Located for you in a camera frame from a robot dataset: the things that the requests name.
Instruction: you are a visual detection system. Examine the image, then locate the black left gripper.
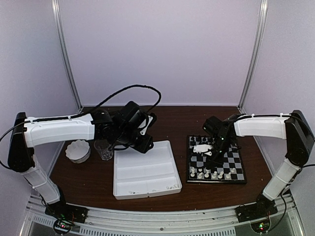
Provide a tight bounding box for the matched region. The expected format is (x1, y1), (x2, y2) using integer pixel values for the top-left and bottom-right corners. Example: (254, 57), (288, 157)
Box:
(116, 126), (154, 154)

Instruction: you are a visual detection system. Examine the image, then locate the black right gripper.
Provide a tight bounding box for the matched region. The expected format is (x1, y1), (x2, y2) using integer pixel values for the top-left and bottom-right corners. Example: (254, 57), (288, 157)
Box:
(206, 136), (234, 170)

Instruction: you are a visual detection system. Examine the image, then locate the black white chess board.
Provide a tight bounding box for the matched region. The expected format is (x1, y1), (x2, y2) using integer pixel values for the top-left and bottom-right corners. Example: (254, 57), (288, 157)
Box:
(187, 147), (247, 184)

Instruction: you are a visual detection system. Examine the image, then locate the white plastic compartment tray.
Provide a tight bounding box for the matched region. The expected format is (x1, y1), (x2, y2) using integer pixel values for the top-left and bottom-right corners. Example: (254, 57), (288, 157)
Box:
(113, 140), (182, 200)

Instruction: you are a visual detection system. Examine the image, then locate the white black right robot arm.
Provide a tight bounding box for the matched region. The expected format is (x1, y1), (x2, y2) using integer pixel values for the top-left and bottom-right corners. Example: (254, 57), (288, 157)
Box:
(193, 110), (315, 217)

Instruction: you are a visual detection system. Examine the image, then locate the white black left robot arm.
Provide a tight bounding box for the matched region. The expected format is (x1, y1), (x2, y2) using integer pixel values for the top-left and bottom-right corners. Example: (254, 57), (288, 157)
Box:
(3, 101), (157, 218)

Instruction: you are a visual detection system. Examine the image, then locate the row of black chess pieces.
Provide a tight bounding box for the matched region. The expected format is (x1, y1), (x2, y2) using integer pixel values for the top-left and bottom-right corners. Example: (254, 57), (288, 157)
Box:
(189, 134), (236, 148)

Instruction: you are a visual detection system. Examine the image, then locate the white scalloped bowl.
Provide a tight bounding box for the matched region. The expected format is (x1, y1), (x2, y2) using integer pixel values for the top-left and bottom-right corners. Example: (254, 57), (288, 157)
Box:
(65, 140), (91, 164)

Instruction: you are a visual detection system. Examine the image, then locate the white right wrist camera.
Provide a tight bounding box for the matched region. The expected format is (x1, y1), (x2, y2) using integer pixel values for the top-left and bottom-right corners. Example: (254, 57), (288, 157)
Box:
(193, 144), (213, 156)

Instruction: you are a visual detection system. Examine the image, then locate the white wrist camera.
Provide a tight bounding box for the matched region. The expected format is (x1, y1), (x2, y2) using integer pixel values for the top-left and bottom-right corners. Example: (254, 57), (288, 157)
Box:
(193, 144), (213, 156)
(138, 113), (157, 135)

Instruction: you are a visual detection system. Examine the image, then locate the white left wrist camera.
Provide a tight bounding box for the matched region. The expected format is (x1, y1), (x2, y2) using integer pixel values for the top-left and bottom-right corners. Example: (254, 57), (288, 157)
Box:
(138, 113), (157, 135)

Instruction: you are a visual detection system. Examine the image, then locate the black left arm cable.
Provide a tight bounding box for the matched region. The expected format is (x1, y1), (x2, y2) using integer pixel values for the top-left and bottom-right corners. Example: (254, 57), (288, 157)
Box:
(71, 85), (162, 118)

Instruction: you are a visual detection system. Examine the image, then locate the front aluminium rail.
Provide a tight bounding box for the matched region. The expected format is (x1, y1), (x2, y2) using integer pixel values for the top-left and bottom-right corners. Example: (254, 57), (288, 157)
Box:
(17, 194), (307, 236)

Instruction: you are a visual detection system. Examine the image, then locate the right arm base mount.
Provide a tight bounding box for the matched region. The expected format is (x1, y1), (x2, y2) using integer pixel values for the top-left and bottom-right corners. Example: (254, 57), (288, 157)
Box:
(235, 203), (278, 235)

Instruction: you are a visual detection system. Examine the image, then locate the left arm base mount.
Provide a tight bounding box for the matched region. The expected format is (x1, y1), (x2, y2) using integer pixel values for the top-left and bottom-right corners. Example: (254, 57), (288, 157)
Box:
(45, 204), (89, 235)

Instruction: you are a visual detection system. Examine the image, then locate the right aluminium frame post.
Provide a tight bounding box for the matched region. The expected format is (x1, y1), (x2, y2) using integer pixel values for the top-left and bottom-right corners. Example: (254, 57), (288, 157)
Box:
(237, 0), (268, 112)

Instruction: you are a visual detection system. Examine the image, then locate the aluminium frame post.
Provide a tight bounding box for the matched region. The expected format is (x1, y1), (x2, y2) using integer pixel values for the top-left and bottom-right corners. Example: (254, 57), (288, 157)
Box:
(51, 0), (83, 110)
(237, 0), (268, 112)

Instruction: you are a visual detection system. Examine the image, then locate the left aluminium frame post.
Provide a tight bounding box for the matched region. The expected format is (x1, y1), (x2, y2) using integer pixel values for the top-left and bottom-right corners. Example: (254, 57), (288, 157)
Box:
(51, 0), (83, 110)

